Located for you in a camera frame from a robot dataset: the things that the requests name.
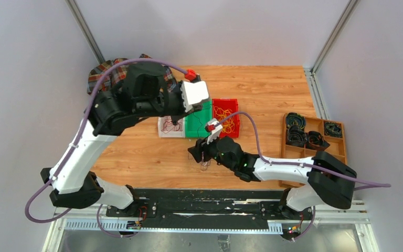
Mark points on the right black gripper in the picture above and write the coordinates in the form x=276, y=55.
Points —
x=196, y=150

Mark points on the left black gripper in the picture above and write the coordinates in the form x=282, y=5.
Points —
x=182, y=113

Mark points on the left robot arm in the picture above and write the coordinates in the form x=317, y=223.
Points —
x=142, y=94

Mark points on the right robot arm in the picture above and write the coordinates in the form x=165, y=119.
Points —
x=324, y=179

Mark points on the white plastic bin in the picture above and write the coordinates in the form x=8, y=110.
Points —
x=166, y=129

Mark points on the green plastic bin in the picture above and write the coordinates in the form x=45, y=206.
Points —
x=195, y=122

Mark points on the red plastic bin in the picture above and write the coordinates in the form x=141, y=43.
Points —
x=222, y=108

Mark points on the black coiled item lower left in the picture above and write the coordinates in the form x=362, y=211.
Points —
x=296, y=137

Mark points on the black coiled item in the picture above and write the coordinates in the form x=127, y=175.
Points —
x=333, y=129
x=315, y=141
x=295, y=119
x=296, y=137

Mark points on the black coiled item upper left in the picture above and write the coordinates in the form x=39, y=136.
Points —
x=295, y=119

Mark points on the black coiled item centre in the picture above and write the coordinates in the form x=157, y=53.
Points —
x=315, y=141

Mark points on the black coiled item far right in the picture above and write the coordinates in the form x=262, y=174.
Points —
x=333, y=129

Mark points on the wooden compartment tray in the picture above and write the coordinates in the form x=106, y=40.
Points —
x=337, y=145

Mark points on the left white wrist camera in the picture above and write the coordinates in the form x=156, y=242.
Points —
x=194, y=94

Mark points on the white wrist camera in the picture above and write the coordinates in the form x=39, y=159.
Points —
x=214, y=128
x=194, y=94

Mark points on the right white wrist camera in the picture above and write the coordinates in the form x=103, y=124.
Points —
x=214, y=128

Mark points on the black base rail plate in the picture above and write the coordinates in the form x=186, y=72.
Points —
x=207, y=209

